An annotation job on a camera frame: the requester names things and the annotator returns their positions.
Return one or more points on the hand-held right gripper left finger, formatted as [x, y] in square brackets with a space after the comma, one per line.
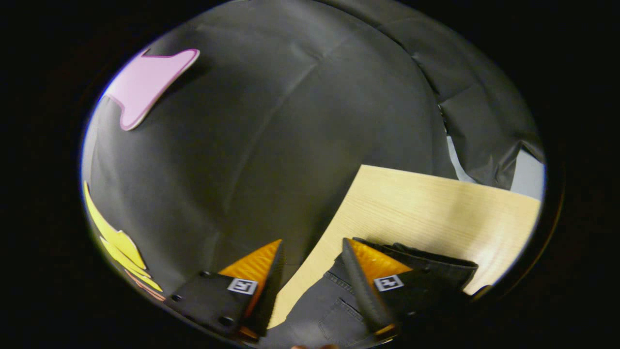
[271, 291]

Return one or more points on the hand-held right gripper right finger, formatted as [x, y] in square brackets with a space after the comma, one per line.
[363, 291]

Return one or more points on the black jeans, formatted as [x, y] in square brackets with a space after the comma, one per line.
[319, 310]

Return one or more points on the black backdrop cloth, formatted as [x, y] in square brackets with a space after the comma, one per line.
[290, 121]

